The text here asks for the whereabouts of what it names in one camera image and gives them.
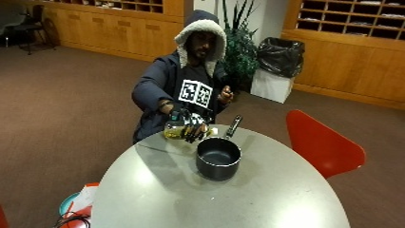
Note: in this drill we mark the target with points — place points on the small dark bottle cap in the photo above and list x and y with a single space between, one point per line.
228 92

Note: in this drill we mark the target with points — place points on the clear oil bottle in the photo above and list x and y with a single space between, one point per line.
172 129

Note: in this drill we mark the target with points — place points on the white marker cube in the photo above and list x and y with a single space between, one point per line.
194 92

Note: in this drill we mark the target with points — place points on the black saucepan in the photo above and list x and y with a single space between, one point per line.
217 160

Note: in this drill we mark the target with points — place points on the white trash bin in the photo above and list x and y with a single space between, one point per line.
272 85

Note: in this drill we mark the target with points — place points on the green potted plant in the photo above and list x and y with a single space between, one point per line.
240 53

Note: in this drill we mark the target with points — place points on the the person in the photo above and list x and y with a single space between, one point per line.
157 82

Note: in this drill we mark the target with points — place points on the black trash bag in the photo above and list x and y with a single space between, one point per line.
280 56

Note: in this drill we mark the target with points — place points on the red chair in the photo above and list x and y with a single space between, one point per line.
319 145

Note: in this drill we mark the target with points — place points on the wooden pigeonhole shelf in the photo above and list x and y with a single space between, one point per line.
349 53

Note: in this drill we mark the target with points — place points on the wooden cabinet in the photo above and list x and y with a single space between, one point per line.
121 31

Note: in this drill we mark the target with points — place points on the white plastic bag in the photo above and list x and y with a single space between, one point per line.
86 196

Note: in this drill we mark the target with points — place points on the teal round bin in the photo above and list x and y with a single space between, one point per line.
66 204

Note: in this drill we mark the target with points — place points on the black chair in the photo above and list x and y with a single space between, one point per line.
33 27

